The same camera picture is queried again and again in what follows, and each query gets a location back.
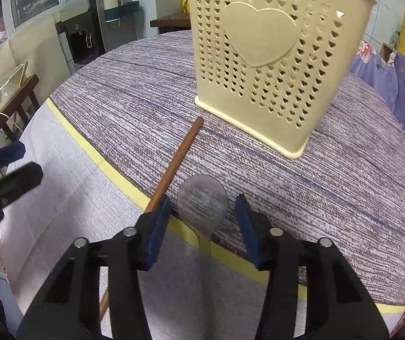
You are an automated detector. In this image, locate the purple striped tablecloth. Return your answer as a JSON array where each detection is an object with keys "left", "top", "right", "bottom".
[{"left": 0, "top": 31, "right": 405, "bottom": 329}]

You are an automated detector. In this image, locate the water dispenser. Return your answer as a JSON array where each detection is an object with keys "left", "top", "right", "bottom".
[{"left": 56, "top": 0, "right": 140, "bottom": 69}]

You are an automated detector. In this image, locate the wooden stool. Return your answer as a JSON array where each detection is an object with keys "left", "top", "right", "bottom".
[{"left": 0, "top": 74, "right": 40, "bottom": 142}]

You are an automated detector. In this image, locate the beige plastic utensil holder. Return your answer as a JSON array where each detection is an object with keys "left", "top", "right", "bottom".
[{"left": 189, "top": 0, "right": 376, "bottom": 159}]

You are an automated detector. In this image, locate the yellow mug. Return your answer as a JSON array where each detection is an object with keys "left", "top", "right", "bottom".
[{"left": 181, "top": 0, "right": 189, "bottom": 13}]

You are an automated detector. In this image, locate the reddish brown wooden chopstick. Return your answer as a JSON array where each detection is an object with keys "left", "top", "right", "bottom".
[{"left": 99, "top": 117, "right": 204, "bottom": 321}]

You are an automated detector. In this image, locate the dark wooden counter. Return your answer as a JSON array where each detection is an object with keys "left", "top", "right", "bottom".
[{"left": 149, "top": 12, "right": 191, "bottom": 34}]

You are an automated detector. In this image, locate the dull grey metal spoon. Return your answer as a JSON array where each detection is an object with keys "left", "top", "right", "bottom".
[{"left": 177, "top": 174, "right": 228, "bottom": 256}]

